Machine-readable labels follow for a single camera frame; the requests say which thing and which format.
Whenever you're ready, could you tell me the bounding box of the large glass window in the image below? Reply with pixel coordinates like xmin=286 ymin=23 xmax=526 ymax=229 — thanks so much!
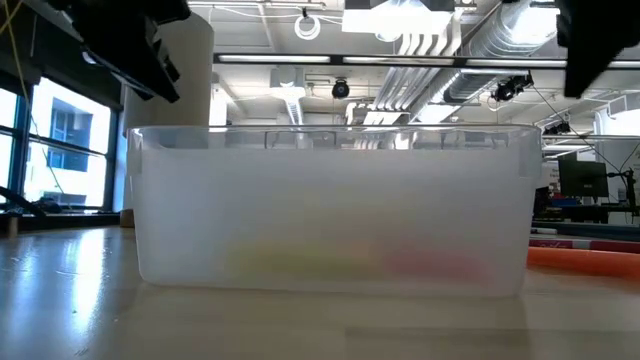
xmin=0 ymin=74 xmax=121 ymax=214

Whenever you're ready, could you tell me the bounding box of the black light bar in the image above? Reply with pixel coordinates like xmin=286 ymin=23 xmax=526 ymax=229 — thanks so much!
xmin=213 ymin=52 xmax=640 ymax=70

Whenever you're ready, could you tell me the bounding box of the yellow highlighter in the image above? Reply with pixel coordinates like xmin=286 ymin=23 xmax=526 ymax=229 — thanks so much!
xmin=224 ymin=239 xmax=374 ymax=281

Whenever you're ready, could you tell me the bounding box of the black slanted bar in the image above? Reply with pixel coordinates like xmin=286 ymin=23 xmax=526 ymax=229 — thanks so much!
xmin=0 ymin=184 xmax=51 ymax=217

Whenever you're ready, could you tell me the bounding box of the white cable coil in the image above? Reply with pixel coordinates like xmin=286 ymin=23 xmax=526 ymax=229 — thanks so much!
xmin=293 ymin=13 xmax=322 ymax=42

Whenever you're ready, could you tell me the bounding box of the thin yellow cable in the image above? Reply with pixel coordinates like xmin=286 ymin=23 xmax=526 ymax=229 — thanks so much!
xmin=0 ymin=0 xmax=36 ymax=131

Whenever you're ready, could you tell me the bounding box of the silver ceiling duct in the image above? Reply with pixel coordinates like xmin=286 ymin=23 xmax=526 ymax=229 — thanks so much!
xmin=442 ymin=0 xmax=561 ymax=104

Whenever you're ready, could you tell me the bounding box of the black computer monitor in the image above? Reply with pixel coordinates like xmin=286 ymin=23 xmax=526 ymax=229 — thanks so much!
xmin=557 ymin=151 xmax=610 ymax=199

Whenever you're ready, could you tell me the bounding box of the black round overhead camera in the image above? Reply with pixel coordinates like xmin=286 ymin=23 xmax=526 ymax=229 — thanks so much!
xmin=330 ymin=78 xmax=352 ymax=100

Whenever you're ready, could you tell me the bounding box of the small black rig camera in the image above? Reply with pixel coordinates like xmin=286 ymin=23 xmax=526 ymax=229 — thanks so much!
xmin=543 ymin=120 xmax=572 ymax=137

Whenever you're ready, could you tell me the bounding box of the dark background desk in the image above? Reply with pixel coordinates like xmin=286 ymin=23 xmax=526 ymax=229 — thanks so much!
xmin=532 ymin=202 xmax=640 ymax=225

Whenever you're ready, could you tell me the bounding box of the translucent clear plastic bin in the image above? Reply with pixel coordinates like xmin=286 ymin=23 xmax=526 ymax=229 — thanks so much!
xmin=126 ymin=124 xmax=545 ymax=300

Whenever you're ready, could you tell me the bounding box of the black equipment stand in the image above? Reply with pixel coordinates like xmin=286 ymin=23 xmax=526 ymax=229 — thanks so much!
xmin=607 ymin=167 xmax=640 ymax=217

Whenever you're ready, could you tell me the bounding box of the red highlighter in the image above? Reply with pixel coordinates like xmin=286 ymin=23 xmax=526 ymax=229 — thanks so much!
xmin=382 ymin=247 xmax=494 ymax=284

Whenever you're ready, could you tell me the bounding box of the orange highlighter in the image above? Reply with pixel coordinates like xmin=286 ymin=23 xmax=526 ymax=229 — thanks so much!
xmin=527 ymin=246 xmax=640 ymax=280

